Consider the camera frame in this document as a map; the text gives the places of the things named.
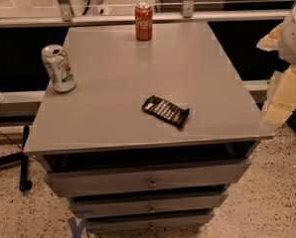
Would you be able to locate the grey metal railing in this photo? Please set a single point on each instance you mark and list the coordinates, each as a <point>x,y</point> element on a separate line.
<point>44,13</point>

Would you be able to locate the black tripod leg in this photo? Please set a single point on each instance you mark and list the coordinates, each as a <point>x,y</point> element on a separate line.
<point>20,157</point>

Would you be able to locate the bottom grey drawer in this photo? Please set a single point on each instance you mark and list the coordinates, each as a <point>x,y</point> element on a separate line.
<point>148,220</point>

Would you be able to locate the middle grey drawer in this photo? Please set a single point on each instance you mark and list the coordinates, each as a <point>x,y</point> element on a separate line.
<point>175,202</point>

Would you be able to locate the white green 7up can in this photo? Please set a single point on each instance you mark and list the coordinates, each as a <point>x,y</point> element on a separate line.
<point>57,64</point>

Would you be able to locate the top grey drawer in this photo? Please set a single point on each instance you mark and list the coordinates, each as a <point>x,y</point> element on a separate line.
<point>87,183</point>

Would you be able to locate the red coca-cola can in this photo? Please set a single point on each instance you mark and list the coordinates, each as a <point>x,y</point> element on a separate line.
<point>143,21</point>

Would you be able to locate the grey drawer cabinet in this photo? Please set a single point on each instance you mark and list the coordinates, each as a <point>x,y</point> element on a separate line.
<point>100,125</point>

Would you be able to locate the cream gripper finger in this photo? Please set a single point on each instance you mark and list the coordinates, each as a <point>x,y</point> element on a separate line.
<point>281,97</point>
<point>270,42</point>

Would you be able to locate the black rxbar chocolate wrapper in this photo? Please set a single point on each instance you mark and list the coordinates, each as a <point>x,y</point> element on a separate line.
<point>166,111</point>

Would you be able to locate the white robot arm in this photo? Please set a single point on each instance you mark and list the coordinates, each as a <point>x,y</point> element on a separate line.
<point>287,39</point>

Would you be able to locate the grey drawer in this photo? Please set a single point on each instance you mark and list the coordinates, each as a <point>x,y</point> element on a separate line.
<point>87,183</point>
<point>148,220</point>
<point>175,202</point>

